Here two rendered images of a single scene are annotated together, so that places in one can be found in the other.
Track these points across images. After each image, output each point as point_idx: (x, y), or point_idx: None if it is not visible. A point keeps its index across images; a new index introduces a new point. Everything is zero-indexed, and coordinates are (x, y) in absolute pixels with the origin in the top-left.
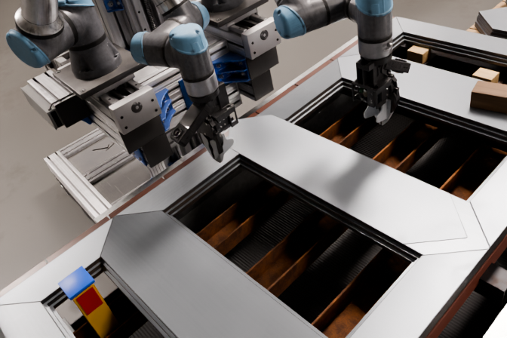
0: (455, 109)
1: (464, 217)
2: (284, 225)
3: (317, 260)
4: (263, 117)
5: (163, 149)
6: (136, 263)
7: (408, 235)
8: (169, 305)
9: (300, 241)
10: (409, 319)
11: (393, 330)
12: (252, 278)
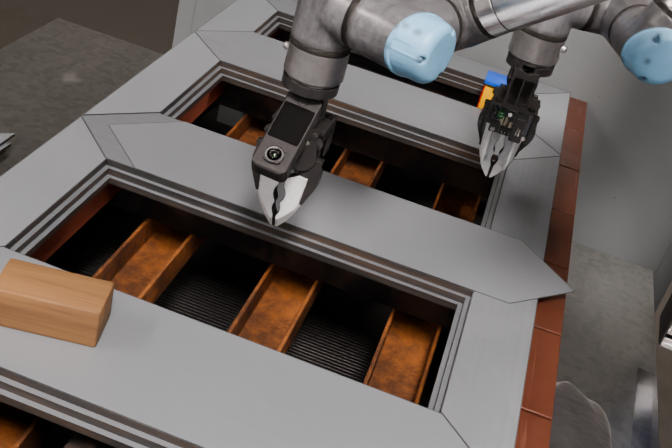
0: (140, 311)
1: (112, 143)
2: None
3: (308, 327)
4: (518, 296)
5: (668, 317)
6: (472, 115)
7: (181, 128)
8: (399, 87)
9: None
10: (162, 72)
11: (175, 67)
12: (339, 115)
